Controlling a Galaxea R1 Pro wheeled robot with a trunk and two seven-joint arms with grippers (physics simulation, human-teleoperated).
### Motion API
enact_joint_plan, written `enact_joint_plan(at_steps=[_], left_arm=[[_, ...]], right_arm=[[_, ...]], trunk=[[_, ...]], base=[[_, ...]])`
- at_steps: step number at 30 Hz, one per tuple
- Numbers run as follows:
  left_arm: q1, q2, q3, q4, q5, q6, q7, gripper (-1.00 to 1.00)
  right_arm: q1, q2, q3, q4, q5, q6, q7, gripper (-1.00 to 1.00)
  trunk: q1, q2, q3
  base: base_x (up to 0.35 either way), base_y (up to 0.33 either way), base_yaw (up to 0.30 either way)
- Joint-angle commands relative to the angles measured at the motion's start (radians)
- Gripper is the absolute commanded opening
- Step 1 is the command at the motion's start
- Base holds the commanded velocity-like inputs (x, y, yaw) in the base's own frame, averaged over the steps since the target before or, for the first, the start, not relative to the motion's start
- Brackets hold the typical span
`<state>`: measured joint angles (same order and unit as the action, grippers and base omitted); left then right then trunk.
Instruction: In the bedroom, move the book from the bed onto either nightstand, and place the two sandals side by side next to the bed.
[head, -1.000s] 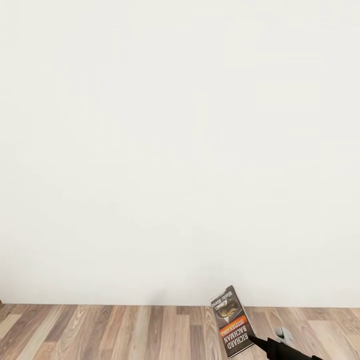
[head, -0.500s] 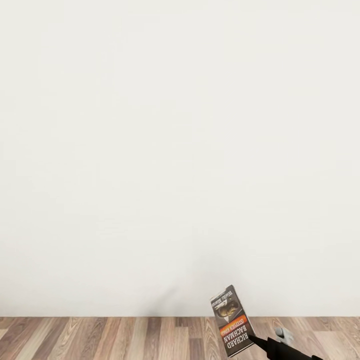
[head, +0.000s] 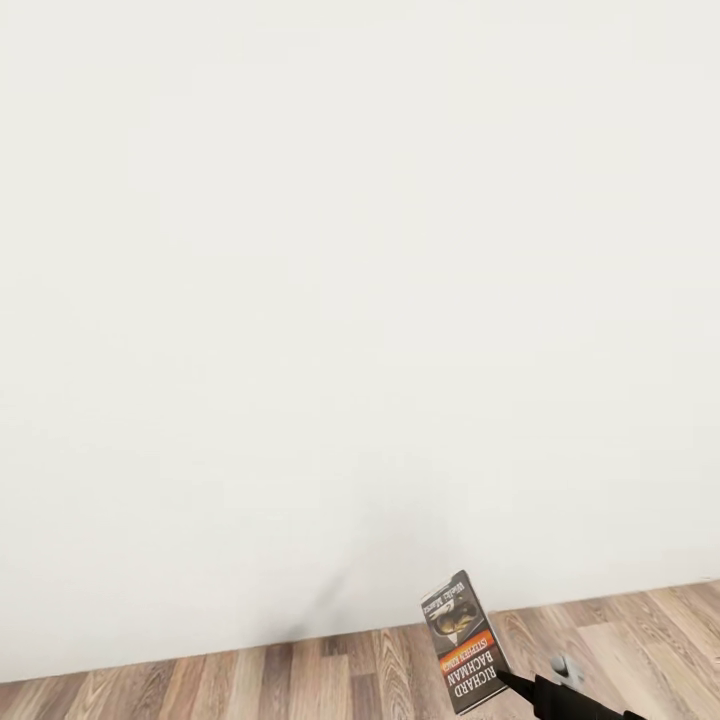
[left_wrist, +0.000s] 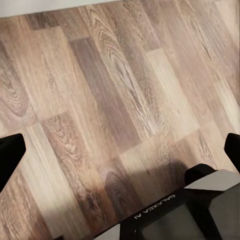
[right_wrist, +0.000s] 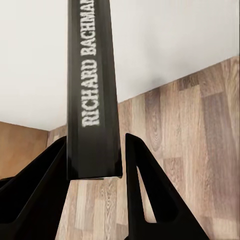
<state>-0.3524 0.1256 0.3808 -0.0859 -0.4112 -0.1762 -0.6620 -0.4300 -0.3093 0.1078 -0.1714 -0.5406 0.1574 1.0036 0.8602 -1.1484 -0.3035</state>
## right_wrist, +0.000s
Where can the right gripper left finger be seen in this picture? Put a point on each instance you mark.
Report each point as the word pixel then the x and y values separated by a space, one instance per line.
pixel 31 203

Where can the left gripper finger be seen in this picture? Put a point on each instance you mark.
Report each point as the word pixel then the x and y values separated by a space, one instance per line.
pixel 4 181

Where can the sliding door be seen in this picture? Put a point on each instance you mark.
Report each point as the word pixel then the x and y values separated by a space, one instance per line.
pixel 19 146

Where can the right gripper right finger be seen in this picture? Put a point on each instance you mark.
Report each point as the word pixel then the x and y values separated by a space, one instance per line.
pixel 174 220

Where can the hardback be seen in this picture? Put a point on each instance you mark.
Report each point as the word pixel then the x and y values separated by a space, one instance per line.
pixel 93 144

